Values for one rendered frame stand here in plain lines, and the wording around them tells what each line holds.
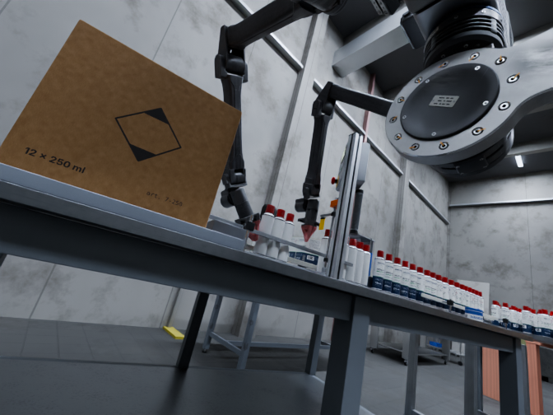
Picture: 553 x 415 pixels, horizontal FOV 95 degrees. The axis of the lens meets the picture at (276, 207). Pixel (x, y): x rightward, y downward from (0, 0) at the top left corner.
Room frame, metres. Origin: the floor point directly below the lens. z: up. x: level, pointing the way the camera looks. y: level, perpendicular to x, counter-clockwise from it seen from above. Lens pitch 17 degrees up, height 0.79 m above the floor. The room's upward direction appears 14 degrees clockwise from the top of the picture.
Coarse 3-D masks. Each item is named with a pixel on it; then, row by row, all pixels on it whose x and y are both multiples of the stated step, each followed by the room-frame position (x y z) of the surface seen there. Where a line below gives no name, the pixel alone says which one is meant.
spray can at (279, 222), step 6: (282, 210) 0.99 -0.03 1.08; (276, 216) 1.00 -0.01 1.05; (282, 216) 1.00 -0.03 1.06; (276, 222) 0.99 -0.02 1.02; (282, 222) 0.99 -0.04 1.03; (276, 228) 0.98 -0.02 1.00; (282, 228) 1.00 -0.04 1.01; (276, 234) 0.98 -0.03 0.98; (270, 240) 0.99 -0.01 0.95; (270, 246) 0.99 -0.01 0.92; (276, 246) 0.99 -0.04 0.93; (270, 252) 0.99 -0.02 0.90; (276, 252) 0.99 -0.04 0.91; (276, 258) 1.00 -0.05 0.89
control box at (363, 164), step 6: (366, 144) 0.98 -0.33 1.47; (366, 150) 0.98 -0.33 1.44; (360, 156) 0.98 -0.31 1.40; (366, 156) 0.98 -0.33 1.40; (360, 162) 0.98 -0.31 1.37; (366, 162) 0.98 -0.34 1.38; (342, 168) 1.01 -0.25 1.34; (360, 168) 0.98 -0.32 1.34; (366, 168) 0.98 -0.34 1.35; (360, 174) 0.98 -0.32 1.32; (360, 180) 0.98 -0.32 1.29; (336, 186) 1.13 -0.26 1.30; (360, 186) 1.03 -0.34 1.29
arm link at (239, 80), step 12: (216, 60) 0.66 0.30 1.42; (216, 72) 0.68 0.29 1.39; (228, 84) 0.70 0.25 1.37; (240, 84) 0.72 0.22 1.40; (228, 96) 0.73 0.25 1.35; (240, 96) 0.74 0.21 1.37; (240, 108) 0.76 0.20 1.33; (240, 120) 0.78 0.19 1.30; (240, 132) 0.80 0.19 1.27; (240, 144) 0.82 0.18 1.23; (240, 156) 0.84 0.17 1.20; (228, 168) 0.85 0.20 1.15; (240, 168) 0.86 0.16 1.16; (240, 180) 0.89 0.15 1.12
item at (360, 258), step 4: (356, 244) 1.24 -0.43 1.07; (360, 244) 1.22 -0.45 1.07; (360, 248) 1.22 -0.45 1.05; (360, 252) 1.21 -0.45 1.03; (364, 252) 1.22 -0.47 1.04; (356, 256) 1.22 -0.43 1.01; (360, 256) 1.21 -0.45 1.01; (356, 260) 1.22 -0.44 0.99; (360, 260) 1.22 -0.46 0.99; (356, 264) 1.22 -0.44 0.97; (360, 264) 1.22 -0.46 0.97; (356, 268) 1.22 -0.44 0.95; (360, 268) 1.22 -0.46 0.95; (356, 272) 1.22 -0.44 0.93; (360, 272) 1.22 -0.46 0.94; (356, 276) 1.22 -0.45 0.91; (360, 276) 1.22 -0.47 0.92; (356, 280) 1.21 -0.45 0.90; (360, 280) 1.23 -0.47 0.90
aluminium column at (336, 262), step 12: (348, 144) 0.98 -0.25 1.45; (360, 144) 0.97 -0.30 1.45; (348, 156) 0.98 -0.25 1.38; (348, 168) 0.96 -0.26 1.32; (348, 180) 0.95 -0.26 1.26; (348, 192) 0.96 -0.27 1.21; (348, 204) 0.97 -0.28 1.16; (336, 216) 0.99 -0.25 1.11; (348, 216) 0.97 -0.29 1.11; (336, 228) 0.98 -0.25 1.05; (348, 228) 0.97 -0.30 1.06; (336, 240) 0.97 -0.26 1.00; (336, 252) 0.96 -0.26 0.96; (336, 264) 0.95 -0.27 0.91; (336, 276) 0.96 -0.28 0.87
